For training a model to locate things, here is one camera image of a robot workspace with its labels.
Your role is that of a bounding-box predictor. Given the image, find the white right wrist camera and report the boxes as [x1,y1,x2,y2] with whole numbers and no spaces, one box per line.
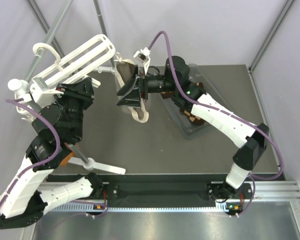
[133,47,151,75]

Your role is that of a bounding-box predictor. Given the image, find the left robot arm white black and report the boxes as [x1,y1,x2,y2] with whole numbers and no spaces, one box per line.
[0,76,104,230]

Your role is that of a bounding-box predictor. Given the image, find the brown orange argyle sock crumpled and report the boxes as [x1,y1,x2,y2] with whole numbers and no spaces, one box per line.
[179,109,206,126]

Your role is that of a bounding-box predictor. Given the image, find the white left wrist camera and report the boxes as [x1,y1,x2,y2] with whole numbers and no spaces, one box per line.
[29,77,63,107]

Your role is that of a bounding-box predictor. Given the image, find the white stand base foot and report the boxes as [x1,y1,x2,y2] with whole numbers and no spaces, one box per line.
[68,157,126,175]
[95,66,115,74]

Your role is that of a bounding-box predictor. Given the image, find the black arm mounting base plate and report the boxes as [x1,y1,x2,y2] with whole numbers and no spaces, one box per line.
[104,182,252,208]

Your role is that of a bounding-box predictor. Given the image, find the white plastic clip hanger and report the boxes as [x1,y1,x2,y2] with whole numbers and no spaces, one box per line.
[14,34,116,106]

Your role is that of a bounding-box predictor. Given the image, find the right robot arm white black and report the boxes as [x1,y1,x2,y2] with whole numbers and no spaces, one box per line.
[117,56,269,199]

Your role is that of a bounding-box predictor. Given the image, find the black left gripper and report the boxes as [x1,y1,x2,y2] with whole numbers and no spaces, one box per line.
[52,76,97,142]

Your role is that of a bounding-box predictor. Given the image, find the thin grey back stand pole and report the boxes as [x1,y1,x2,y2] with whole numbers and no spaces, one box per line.
[93,0,108,37]

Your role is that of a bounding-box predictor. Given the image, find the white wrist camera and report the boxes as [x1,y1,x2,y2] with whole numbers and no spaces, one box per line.
[133,47,151,75]
[29,77,63,107]

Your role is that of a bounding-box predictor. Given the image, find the aluminium frame rail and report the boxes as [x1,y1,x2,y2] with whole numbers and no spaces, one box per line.
[39,181,300,213]

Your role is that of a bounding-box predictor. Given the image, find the grey metal stand pole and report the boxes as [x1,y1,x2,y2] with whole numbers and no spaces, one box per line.
[24,0,73,82]

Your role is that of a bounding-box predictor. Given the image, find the white pole joint connector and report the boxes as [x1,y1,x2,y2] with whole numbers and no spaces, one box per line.
[7,78,29,97]

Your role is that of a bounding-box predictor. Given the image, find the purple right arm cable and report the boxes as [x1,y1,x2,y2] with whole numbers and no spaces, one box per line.
[148,30,286,218]

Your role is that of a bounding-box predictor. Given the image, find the orange sock with cream cuff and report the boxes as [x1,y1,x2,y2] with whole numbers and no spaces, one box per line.
[59,151,75,167]

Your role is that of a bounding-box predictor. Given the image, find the cream white ribbed sock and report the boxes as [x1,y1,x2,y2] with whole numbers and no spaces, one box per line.
[114,59,149,124]

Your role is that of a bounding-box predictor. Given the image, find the brown orange argyle sock flat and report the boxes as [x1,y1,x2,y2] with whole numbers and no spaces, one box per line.
[161,82,205,99]

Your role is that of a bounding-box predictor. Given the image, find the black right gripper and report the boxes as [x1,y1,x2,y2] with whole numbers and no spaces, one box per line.
[117,66,178,109]

